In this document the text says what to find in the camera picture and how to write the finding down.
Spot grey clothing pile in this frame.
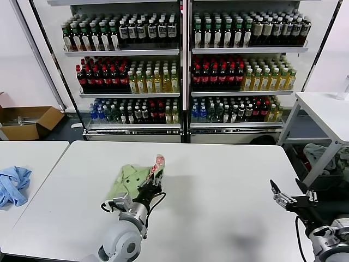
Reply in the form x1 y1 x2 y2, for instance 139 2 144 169
303 143 338 175

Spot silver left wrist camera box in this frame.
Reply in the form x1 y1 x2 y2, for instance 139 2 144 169
110 192 134 211

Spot dark bottle blue white label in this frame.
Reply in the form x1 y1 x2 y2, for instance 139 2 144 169
147 19 158 44
292 17 303 46
119 19 130 44
157 19 167 44
167 17 177 44
273 17 284 46
137 19 148 44
302 17 313 46
129 19 139 44
282 17 293 46

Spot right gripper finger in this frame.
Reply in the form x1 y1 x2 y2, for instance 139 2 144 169
295 178 319 205
269 178 297 210

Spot light green t-shirt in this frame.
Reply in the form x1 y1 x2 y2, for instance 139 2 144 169
105 154 167 201

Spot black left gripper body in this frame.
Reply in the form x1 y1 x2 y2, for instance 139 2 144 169
135 181 163 205

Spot open brown cardboard box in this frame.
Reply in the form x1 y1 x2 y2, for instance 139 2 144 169
0 91 66 141

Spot black plastic crate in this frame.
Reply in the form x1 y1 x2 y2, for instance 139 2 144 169
283 144 349 192

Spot small red cap cola bottle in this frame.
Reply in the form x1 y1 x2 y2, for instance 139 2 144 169
157 102 166 124
260 101 269 123
252 101 261 123
149 102 158 124

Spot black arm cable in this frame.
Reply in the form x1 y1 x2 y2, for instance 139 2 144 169
293 215 310 262
140 192 167 242

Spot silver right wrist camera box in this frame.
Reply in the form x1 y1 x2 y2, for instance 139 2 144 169
328 217 349 241

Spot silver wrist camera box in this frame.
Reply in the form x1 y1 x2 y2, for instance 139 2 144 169
110 192 134 211
328 217 349 241

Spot black bag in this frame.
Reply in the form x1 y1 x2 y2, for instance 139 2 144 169
249 135 276 146

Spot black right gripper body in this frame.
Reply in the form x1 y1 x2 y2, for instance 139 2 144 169
285 195 333 233

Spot white side table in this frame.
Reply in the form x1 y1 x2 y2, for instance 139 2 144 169
277 92 349 192

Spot dark bottle beige label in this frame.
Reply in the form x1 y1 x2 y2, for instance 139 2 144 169
252 19 264 46
263 18 274 46

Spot silver metal parts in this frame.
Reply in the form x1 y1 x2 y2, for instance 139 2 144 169
4 116 38 127

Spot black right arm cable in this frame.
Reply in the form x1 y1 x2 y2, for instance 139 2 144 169
293 215 310 262

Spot crumpled light blue cloth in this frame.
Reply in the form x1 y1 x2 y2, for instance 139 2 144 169
0 165 33 210

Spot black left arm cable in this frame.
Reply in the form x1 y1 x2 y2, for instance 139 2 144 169
140 192 167 242

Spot green cap tea bottle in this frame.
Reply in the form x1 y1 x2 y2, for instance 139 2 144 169
213 19 224 49
72 23 82 52
243 18 253 49
110 21 121 51
63 23 73 52
100 21 111 51
194 19 204 49
203 19 214 49
233 18 244 49
91 22 101 52
81 22 92 52
223 19 234 49

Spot dark clothing pile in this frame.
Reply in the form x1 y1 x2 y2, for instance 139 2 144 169
336 148 349 182

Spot beverage display shelf unit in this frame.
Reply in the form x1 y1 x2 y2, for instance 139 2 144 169
186 0 310 144
47 0 189 144

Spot glass cooler door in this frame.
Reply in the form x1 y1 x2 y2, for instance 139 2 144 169
298 0 345 95
15 0 88 141

